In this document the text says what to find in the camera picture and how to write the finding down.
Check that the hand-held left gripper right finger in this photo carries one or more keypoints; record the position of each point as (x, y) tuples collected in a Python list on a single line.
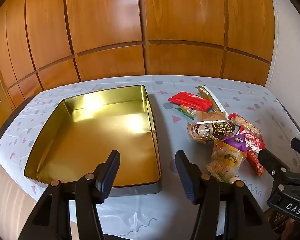
[(187, 180)]

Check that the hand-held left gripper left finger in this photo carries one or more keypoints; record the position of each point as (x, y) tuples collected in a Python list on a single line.
[(109, 180)]

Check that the red white patterned packet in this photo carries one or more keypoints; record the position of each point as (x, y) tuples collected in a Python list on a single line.
[(255, 155)]

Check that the purple snack packet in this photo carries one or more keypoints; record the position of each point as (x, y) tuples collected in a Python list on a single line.
[(236, 141)]

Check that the yellow clear snack packet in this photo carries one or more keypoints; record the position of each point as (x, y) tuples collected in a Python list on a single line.
[(225, 161)]

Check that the red-ended sesame bar packet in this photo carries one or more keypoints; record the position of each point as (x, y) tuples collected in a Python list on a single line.
[(247, 125)]

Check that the gold metal tin box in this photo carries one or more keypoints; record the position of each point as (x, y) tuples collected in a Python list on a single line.
[(90, 140)]

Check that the dark brown bread packet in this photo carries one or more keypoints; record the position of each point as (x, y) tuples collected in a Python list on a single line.
[(210, 130)]

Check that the clear brown cake packet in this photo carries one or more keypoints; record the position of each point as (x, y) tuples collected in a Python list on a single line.
[(211, 116)]

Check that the green-ended cracker packet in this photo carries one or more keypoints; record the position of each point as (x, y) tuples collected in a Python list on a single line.
[(188, 110)]

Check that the plain red snack packet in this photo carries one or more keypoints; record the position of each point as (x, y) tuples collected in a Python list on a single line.
[(190, 101)]

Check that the long gold snack packet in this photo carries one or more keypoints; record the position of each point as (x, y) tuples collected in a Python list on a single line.
[(207, 93)]

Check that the wooden wardrobe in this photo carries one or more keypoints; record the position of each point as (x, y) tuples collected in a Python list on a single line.
[(102, 17)]

